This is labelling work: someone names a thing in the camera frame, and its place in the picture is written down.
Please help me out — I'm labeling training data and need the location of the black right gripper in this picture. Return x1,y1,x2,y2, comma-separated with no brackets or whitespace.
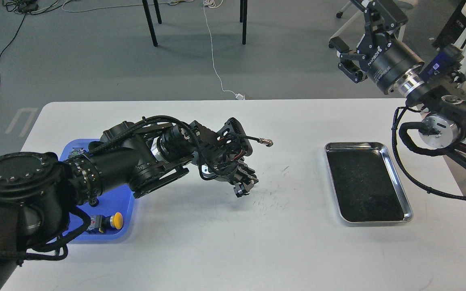
329,0,425,95

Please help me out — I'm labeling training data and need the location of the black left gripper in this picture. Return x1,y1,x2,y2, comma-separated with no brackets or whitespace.
201,157,259,198

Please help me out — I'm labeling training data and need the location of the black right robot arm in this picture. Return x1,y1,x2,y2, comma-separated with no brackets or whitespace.
329,0,466,201

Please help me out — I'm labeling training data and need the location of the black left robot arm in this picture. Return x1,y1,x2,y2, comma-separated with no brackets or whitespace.
0,115,273,289

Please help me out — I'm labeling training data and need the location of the silver metal tray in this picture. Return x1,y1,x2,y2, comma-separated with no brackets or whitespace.
325,142,413,225

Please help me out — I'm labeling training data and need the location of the blue plastic tray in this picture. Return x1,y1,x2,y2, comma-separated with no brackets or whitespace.
59,138,135,244

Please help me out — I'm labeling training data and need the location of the white office chair background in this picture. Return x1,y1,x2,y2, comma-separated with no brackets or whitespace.
331,0,416,55

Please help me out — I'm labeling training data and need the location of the black table leg right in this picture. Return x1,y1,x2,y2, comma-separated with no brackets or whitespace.
239,0,248,45

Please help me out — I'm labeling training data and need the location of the black table leg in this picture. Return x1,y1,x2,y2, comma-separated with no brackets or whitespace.
141,0,162,47
239,0,248,45

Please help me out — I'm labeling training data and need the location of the black table leg left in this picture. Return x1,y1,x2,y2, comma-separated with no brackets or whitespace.
141,0,162,47

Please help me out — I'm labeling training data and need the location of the white power cable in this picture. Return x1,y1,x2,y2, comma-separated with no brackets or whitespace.
61,0,245,100

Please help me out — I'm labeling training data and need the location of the yellow push button switch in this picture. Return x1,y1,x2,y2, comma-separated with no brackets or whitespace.
86,212,124,233

